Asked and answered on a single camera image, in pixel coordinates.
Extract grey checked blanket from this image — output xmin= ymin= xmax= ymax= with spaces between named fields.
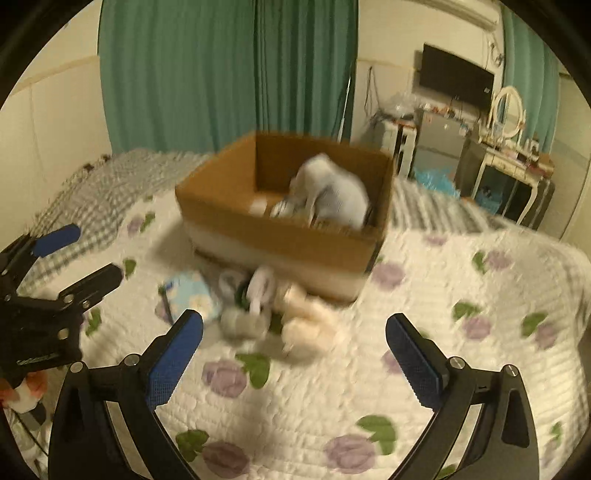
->
xmin=32 ymin=148 xmax=509 ymax=278

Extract orange white soft toy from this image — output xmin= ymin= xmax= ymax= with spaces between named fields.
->
xmin=0 ymin=371 xmax=48 ymax=412

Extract black wall television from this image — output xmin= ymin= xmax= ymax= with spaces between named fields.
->
xmin=418 ymin=43 xmax=496 ymax=112

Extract small grey white soft item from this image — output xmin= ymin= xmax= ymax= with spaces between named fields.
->
xmin=269 ymin=196 xmax=306 ymax=219

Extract clear plastic bag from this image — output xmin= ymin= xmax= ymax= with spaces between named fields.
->
xmin=385 ymin=91 xmax=422 ymax=117

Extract grey cabinet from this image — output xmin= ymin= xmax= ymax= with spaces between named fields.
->
xmin=412 ymin=107 xmax=472 ymax=177

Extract blue plastic bag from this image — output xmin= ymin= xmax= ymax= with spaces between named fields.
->
xmin=414 ymin=167 xmax=461 ymax=198

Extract white air conditioner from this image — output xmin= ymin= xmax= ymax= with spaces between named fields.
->
xmin=442 ymin=0 xmax=502 ymax=32

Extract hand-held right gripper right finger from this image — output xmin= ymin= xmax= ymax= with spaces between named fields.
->
xmin=385 ymin=313 xmax=541 ymax=480

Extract brown cardboard box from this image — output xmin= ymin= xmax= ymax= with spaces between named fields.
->
xmin=174 ymin=131 xmax=395 ymax=303

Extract white vanity table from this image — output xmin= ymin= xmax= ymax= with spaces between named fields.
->
xmin=472 ymin=135 xmax=556 ymax=228

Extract white plush toy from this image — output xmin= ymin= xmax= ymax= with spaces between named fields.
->
xmin=288 ymin=154 xmax=372 ymax=230

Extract light blue floral cloth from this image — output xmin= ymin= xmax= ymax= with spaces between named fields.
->
xmin=163 ymin=271 xmax=223 ymax=322

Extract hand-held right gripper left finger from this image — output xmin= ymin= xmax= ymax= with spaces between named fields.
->
xmin=48 ymin=309 xmax=204 ymax=480

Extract white storage shelf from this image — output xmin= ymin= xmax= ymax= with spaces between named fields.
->
xmin=369 ymin=117 xmax=417 ymax=179

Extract wide green curtain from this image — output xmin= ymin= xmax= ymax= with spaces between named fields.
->
xmin=98 ymin=0 xmax=360 ymax=155

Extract beige plush toy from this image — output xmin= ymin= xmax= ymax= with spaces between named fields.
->
xmin=276 ymin=282 xmax=343 ymax=357

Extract oval white framed mirror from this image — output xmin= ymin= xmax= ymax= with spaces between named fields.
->
xmin=488 ymin=85 xmax=528 ymax=140

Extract white floral quilt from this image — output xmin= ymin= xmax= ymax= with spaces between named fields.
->
xmin=0 ymin=185 xmax=591 ymax=480

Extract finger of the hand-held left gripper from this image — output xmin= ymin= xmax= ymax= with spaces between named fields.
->
xmin=0 ymin=224 xmax=82 ymax=301
xmin=18 ymin=263 xmax=124 ymax=320

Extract white grey socks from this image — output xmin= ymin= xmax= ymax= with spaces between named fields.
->
xmin=218 ymin=267 xmax=279 ymax=341

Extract narrow green curtain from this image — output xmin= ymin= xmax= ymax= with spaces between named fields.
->
xmin=501 ymin=8 xmax=563 ymax=154

